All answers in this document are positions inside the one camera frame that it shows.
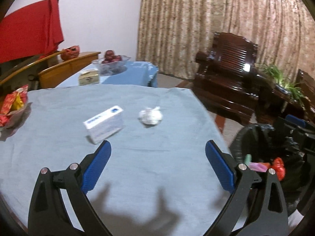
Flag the glass bowl of red fruit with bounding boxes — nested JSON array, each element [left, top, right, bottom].
[[92, 50, 130, 76]]

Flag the beige tissue box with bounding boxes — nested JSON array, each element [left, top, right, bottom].
[[78, 69, 100, 86]]

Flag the grey blue tablecloth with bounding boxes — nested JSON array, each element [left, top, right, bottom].
[[1, 85, 229, 235]]

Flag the dark wooden armchair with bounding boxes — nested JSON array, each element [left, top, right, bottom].
[[192, 32, 275, 125]]

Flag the green potted plant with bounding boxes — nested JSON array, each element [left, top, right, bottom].
[[256, 63, 305, 108]]

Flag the dark wooden side table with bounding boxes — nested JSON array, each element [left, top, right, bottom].
[[255, 77, 314, 125]]

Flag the black lined trash bin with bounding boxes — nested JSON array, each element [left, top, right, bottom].
[[229, 124, 311, 215]]

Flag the white paper ball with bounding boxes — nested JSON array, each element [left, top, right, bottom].
[[138, 107, 163, 126]]

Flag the light blue table cover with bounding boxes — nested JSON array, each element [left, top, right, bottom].
[[56, 60, 159, 89]]

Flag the white alcohol pads box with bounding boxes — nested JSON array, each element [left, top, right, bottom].
[[83, 105, 124, 144]]

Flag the bowl of red snack packets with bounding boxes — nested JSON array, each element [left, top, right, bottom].
[[1, 85, 28, 129]]

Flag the beige patterned curtain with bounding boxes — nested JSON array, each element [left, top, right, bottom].
[[136, 0, 314, 79]]

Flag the pink face mask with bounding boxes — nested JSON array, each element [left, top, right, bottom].
[[248, 162, 269, 173]]

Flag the mint green rubber glove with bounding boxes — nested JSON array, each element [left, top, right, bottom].
[[244, 154, 251, 167]]

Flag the red cloth cover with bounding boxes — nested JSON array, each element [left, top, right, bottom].
[[1, 0, 64, 63]]

